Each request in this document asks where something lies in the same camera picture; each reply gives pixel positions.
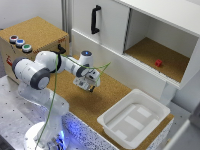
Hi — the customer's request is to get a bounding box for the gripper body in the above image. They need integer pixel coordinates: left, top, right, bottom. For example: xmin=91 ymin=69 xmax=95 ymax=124
xmin=73 ymin=74 xmax=98 ymax=93

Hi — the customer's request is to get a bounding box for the pink block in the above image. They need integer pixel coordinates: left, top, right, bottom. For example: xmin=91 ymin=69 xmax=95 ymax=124
xmin=154 ymin=59 xmax=164 ymax=68

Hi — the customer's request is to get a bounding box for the white sliding door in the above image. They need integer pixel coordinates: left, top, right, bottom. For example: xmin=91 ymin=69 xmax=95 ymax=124
xmin=72 ymin=0 xmax=131 ymax=56

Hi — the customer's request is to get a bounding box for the white plastic box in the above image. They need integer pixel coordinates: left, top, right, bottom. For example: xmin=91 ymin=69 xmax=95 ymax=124
xmin=96 ymin=88 xmax=172 ymax=150

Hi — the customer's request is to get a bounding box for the wooden drawer box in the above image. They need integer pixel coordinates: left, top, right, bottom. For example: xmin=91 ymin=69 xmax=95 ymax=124
xmin=0 ymin=16 xmax=71 ymax=84

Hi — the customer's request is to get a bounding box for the green button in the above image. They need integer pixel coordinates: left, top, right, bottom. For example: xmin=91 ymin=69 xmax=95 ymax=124
xmin=21 ymin=43 xmax=33 ymax=54

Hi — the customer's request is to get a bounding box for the blue button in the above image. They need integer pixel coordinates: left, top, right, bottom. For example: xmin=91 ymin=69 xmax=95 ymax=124
xmin=14 ymin=38 xmax=26 ymax=49

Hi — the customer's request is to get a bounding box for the white cabinet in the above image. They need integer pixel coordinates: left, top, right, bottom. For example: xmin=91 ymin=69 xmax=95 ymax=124
xmin=69 ymin=0 xmax=200 ymax=107

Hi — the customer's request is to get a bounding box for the red button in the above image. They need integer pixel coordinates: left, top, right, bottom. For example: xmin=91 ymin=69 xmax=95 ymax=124
xmin=8 ymin=34 xmax=19 ymax=45

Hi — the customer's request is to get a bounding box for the green cable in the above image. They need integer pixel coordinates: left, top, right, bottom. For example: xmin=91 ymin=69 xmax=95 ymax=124
xmin=34 ymin=54 xmax=112 ymax=150

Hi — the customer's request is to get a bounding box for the black drawer handle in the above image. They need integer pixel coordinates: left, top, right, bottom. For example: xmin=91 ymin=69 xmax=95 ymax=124
xmin=57 ymin=43 xmax=67 ymax=55

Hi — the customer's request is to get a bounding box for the black door handle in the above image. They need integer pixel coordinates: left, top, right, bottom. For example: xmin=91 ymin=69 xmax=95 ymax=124
xmin=90 ymin=4 xmax=102 ymax=35

